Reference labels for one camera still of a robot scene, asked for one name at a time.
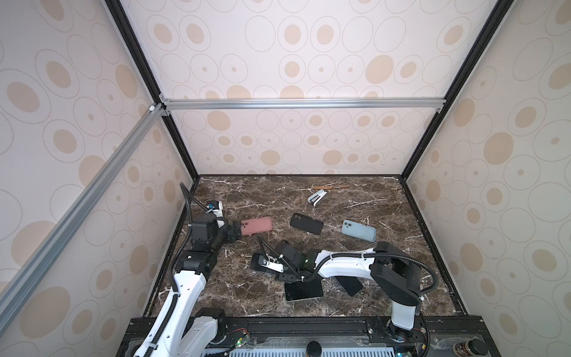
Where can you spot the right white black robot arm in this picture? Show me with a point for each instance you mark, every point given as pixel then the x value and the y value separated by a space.
pixel 404 279

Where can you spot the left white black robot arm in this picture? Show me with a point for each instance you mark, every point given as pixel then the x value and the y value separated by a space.
pixel 175 332

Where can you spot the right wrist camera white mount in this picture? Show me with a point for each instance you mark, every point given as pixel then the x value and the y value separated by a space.
pixel 271 264

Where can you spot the black phone case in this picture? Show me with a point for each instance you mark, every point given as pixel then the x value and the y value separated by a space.
pixel 306 223

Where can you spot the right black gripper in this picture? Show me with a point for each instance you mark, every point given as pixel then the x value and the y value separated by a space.
pixel 283 278

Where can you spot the pink phone case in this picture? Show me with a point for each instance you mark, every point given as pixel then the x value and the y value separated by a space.
pixel 256 226

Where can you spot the light blue phone case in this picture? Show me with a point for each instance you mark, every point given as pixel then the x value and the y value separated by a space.
pixel 358 231

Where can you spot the white stapler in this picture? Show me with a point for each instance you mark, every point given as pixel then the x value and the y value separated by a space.
pixel 316 197

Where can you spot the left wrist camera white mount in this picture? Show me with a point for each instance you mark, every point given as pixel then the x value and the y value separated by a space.
pixel 215 207

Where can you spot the black knob centre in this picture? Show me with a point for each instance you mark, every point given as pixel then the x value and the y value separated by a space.
pixel 314 349

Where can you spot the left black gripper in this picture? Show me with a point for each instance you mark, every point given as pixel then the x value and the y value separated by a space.
pixel 237 232

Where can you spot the diagonal aluminium rail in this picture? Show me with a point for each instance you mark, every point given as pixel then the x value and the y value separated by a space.
pixel 31 274

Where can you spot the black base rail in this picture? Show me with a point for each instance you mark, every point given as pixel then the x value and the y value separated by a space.
pixel 348 336

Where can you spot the horizontal aluminium rail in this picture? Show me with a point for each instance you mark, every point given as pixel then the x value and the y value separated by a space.
pixel 168 105

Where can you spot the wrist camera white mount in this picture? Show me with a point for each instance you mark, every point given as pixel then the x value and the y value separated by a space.
pixel 215 207
pixel 271 264

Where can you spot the round button right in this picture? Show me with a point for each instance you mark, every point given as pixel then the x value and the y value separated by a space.
pixel 470 348

